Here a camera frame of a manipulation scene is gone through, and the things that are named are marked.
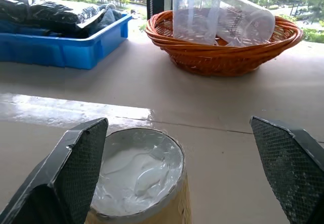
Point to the upturned tan paper cup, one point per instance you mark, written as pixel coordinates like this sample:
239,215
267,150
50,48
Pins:
141,173

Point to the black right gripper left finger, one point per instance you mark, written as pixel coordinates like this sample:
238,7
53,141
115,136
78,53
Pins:
63,178

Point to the brown wicker basket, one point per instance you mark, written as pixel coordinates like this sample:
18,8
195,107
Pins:
222,56

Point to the blue plastic bin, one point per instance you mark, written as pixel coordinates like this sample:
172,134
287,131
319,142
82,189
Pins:
76,49

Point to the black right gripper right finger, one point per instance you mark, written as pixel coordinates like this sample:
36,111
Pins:
288,168

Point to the clear plastic measuring cup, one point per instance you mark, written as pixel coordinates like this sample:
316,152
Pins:
193,16
243,21

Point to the black plastic bag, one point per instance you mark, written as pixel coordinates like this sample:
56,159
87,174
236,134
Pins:
48,13

